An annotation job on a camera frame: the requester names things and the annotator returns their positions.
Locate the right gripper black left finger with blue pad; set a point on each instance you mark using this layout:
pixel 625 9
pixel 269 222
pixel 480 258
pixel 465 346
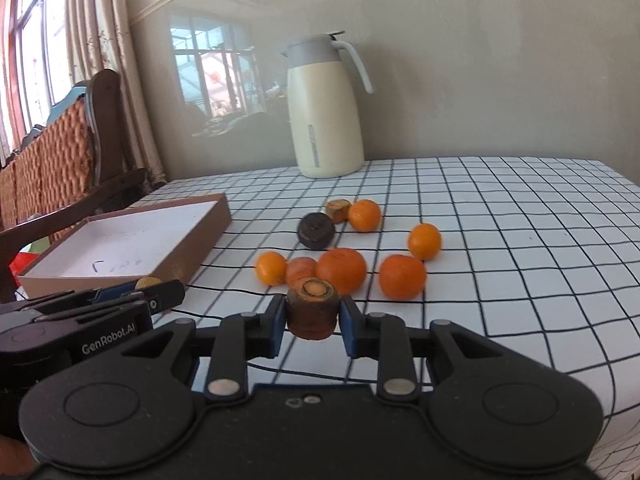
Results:
pixel 235 341

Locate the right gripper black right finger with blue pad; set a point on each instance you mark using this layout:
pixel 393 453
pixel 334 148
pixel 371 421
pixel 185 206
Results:
pixel 386 339

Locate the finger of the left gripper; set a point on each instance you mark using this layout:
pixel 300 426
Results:
pixel 65 296
pixel 162 296

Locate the carrot chunk dark rim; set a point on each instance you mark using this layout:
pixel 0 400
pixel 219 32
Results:
pixel 312 308

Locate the large tangerine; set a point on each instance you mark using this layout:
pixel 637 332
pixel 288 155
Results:
pixel 344 268

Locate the small orange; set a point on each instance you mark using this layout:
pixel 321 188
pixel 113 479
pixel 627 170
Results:
pixel 270 268
pixel 424 241

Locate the orange carrot piece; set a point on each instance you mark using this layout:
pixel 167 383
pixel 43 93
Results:
pixel 298 268

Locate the dark rotten round fruit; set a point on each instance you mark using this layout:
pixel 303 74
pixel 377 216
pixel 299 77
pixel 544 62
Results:
pixel 316 230

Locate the small carrot stub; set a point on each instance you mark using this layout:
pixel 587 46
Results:
pixel 338 210

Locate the person's hand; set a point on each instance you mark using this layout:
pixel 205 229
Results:
pixel 15 459

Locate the brown cardboard box tray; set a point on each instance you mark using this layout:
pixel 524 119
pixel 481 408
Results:
pixel 168 241

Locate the wooden chair woven back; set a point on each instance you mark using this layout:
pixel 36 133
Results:
pixel 80 163

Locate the white black grid tablecloth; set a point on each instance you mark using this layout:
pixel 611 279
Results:
pixel 538 254

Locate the cream thermos jug grey lid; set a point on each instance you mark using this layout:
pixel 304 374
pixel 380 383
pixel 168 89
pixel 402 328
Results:
pixel 322 106

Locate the beige floral curtain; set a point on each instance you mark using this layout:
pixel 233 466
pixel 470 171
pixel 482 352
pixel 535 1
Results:
pixel 98 36

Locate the window with red frame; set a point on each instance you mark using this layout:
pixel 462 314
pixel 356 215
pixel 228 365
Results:
pixel 34 66

